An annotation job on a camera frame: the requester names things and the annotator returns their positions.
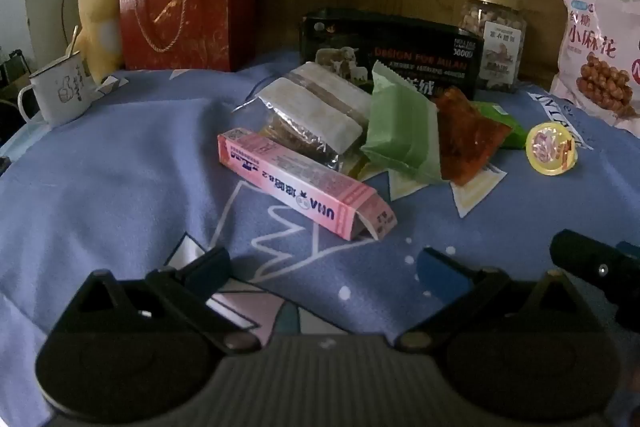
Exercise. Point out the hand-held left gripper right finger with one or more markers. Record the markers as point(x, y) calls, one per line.
point(440, 269)

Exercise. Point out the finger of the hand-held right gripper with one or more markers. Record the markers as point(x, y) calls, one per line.
point(585, 262)

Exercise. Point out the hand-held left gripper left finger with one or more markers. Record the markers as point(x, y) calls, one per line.
point(210, 271)

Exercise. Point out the yellow jelly cup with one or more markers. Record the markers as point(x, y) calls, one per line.
point(549, 148)

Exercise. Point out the pink cardboard box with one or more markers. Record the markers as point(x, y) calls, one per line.
point(300, 189)

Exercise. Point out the red-orange snack packet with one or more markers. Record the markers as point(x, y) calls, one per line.
point(465, 137)

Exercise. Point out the pale green snack packet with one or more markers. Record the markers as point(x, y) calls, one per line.
point(400, 132)

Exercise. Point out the small bright green packet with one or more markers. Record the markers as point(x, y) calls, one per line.
point(502, 119)

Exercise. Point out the clear biscuit packet white bands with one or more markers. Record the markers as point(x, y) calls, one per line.
point(335, 84)
point(310, 127)

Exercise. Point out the blue printed bedsheet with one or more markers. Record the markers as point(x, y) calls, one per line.
point(125, 167)

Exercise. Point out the pink snack bag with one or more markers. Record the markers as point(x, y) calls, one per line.
point(600, 57)

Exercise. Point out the black rectangular box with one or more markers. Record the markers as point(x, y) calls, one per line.
point(400, 42)

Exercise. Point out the white enamel mug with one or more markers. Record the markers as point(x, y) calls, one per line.
point(60, 89)

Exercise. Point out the glass jar of nuts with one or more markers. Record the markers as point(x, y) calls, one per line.
point(492, 37)

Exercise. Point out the brown rounded board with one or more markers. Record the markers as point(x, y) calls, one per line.
point(537, 22)

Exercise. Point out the red gift bag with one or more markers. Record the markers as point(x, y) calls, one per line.
point(195, 17)

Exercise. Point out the spoon in mug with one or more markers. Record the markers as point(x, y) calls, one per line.
point(73, 41)

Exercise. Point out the yellow duck plush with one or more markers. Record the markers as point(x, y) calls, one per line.
point(100, 17)

